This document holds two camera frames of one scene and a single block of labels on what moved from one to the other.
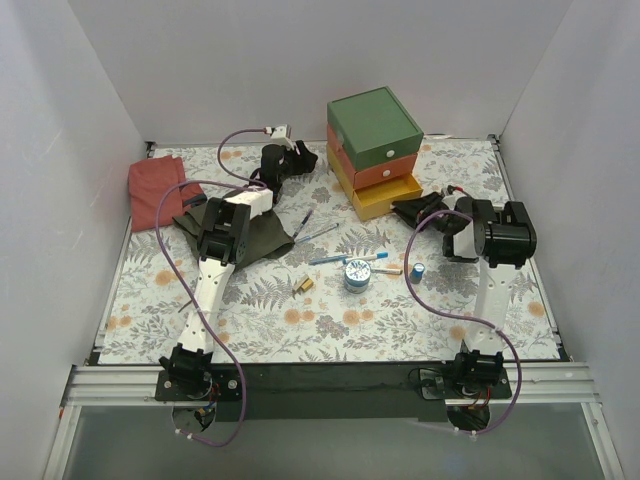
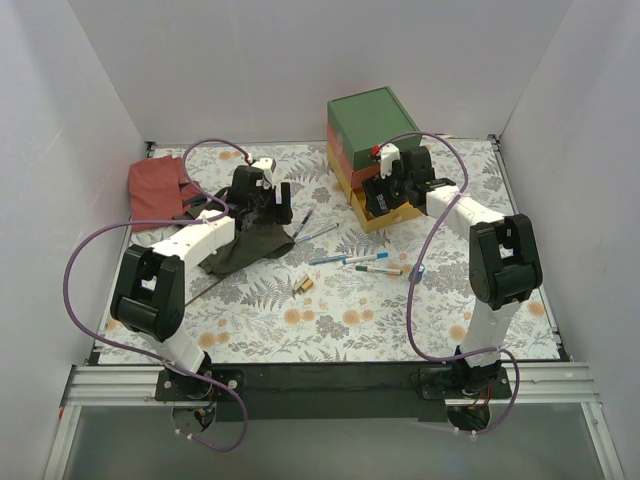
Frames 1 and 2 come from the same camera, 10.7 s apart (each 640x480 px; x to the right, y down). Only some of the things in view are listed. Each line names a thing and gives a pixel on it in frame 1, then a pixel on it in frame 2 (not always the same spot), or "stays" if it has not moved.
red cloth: [148, 181] stays
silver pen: [315, 235] stays
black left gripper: [293, 158] to [282, 203]
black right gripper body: [432, 213] to [379, 195]
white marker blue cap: [378, 255] stays
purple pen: [302, 225] stays
